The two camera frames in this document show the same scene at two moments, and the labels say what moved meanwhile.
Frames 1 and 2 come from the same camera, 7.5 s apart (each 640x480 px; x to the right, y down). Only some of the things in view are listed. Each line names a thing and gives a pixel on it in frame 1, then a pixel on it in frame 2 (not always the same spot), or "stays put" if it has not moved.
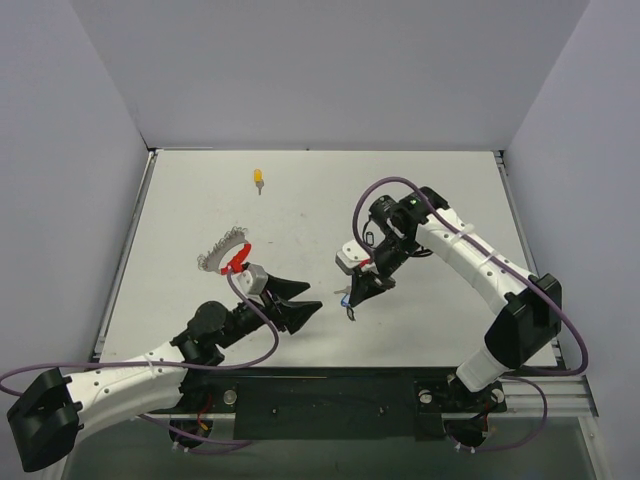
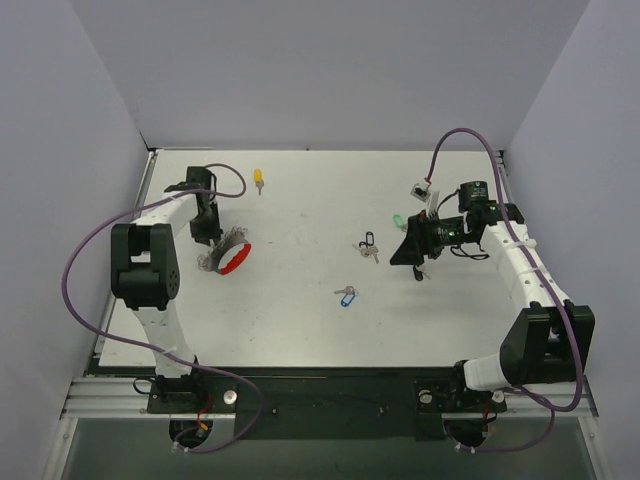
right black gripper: [373, 275] → [420, 236]
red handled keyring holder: [212, 259] stays put
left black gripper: [273, 307] → [205, 231]
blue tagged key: [345, 299] stays put
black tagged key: [347, 311] → [418, 274]
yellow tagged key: [258, 179] stays put
